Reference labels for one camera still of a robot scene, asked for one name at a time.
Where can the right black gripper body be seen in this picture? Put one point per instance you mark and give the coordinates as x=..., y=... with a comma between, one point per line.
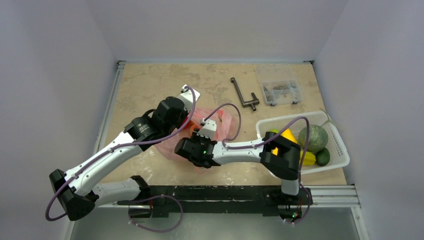
x=191, y=135

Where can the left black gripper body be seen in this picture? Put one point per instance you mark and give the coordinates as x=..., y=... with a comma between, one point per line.
x=184, y=114

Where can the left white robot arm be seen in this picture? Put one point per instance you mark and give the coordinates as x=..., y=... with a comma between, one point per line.
x=78, y=189

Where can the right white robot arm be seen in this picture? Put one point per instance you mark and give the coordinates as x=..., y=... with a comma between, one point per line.
x=277, y=154

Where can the orange fake fruit in bag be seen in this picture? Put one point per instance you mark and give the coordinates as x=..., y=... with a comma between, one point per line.
x=190, y=126

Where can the yellow fake mango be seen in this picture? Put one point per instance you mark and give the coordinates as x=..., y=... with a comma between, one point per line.
x=288, y=135

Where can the yellow fake starfruit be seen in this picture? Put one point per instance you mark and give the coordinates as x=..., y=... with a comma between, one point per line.
x=309, y=159

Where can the green fake melon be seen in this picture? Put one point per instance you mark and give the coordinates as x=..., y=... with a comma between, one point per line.
x=318, y=138

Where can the dark green fake avocado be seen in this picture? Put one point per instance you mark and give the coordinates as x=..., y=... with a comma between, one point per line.
x=322, y=157

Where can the clear plastic screw box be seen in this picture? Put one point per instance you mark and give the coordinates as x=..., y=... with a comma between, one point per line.
x=279, y=85

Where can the white plastic basket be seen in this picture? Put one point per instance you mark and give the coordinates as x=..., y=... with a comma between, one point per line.
x=339, y=154

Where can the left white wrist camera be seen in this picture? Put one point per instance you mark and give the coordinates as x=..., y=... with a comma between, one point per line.
x=189, y=96

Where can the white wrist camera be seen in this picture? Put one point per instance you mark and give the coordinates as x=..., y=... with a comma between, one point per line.
x=208, y=128
x=189, y=96

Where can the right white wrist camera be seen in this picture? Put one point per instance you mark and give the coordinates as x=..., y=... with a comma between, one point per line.
x=208, y=128

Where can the black metal base rail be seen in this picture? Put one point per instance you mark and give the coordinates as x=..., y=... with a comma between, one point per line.
x=158, y=201

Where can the aluminium frame rail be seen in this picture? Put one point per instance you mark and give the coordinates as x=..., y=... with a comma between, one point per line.
x=139, y=87

